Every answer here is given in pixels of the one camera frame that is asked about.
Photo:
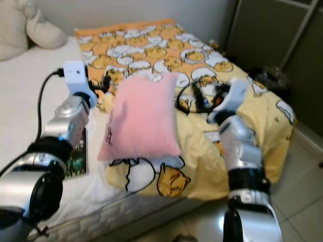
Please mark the pink pillow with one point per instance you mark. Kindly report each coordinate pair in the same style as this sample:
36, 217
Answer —
141, 118

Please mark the dark wardrobe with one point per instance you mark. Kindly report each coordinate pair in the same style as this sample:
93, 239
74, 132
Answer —
257, 35

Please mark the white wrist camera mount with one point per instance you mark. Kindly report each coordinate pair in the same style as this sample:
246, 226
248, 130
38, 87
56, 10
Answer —
234, 96
74, 74

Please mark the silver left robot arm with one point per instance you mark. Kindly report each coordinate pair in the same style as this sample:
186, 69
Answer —
65, 123

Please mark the white mattress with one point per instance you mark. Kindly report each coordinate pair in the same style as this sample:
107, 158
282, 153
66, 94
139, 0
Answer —
25, 101

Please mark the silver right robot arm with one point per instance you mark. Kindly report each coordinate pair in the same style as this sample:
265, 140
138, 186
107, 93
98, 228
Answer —
237, 138

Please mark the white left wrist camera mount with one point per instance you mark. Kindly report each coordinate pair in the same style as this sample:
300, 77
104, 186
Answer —
74, 74

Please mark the cream plush toy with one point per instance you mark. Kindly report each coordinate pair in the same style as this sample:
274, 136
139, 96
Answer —
40, 30

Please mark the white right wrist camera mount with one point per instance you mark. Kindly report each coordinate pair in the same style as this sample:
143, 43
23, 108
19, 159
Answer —
234, 96

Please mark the crumpled plastic bag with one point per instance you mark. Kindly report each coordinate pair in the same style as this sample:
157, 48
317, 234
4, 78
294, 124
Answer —
271, 76

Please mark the yellow egg print blanket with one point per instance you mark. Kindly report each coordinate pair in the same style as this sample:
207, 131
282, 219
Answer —
156, 50

